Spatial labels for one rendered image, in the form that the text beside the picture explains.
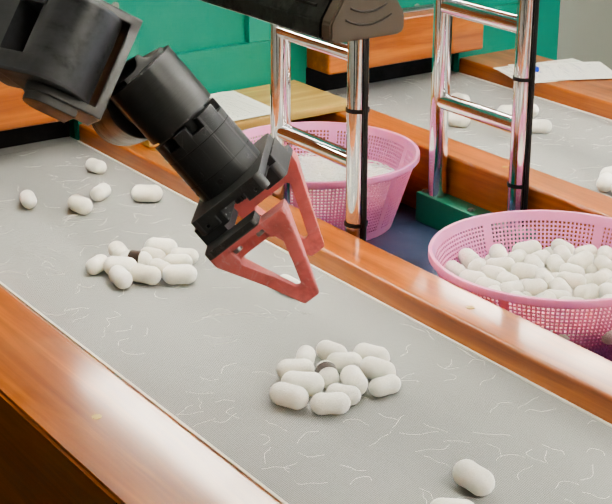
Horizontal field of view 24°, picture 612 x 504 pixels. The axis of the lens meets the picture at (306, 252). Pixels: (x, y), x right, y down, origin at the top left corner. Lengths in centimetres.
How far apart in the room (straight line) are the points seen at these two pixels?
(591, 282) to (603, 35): 240
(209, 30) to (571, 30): 188
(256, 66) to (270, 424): 100
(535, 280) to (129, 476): 58
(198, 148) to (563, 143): 104
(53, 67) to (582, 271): 74
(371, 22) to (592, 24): 267
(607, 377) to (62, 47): 56
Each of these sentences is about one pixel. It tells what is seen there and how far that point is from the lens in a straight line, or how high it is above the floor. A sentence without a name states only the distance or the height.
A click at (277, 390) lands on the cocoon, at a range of 126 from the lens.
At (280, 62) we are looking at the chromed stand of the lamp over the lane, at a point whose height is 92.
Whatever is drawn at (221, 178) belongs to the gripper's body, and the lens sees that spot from 106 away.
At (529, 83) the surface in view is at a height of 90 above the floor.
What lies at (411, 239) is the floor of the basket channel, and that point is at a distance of 184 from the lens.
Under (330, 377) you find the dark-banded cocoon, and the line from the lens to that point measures 129.
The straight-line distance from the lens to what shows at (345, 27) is 125.
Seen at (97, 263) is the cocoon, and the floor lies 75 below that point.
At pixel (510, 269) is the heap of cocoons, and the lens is 159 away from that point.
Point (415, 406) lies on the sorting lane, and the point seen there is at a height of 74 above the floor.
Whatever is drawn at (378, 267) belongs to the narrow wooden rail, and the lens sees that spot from 150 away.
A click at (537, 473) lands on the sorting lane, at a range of 118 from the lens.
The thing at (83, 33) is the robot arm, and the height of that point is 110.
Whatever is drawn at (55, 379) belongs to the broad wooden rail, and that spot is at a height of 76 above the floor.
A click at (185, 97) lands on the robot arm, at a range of 106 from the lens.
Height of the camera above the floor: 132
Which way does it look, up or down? 21 degrees down
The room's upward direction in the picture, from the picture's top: straight up
